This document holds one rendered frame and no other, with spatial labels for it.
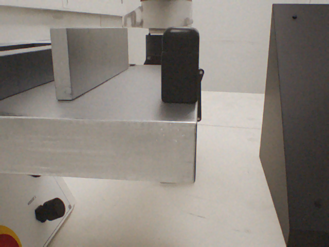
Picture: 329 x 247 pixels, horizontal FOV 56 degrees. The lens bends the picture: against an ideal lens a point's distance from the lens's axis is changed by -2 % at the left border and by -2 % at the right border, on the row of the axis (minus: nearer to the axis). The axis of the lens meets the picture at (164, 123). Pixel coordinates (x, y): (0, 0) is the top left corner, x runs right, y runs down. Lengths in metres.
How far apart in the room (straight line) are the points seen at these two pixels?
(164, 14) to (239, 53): 2.19
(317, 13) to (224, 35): 2.08
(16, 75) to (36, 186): 0.25
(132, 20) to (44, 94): 0.40
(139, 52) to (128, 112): 2.70
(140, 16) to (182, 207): 0.32
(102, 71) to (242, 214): 0.33
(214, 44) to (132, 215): 2.33
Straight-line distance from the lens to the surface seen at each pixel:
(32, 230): 0.42
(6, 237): 0.37
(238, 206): 0.51
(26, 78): 0.23
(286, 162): 0.45
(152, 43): 0.54
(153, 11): 0.54
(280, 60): 0.55
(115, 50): 0.28
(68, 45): 0.18
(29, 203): 0.43
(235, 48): 2.70
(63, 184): 0.50
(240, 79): 2.72
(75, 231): 0.46
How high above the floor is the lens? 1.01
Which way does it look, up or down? 17 degrees down
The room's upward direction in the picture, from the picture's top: straight up
